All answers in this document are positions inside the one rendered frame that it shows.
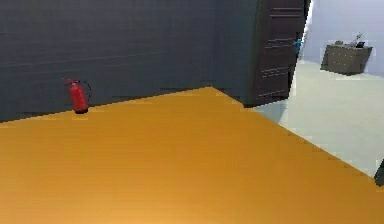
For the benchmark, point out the grey chest of drawers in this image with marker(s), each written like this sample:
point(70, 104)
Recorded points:
point(345, 59)

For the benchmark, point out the small house plant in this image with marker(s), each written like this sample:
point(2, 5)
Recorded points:
point(358, 36)

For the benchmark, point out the dark brown room door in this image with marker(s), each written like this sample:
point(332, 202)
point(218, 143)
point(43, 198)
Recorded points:
point(275, 53)

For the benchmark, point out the small black object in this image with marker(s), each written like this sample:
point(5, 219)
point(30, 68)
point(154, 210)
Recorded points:
point(360, 44)

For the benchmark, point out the red fire extinguisher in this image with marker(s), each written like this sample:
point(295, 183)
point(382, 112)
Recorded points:
point(78, 98)

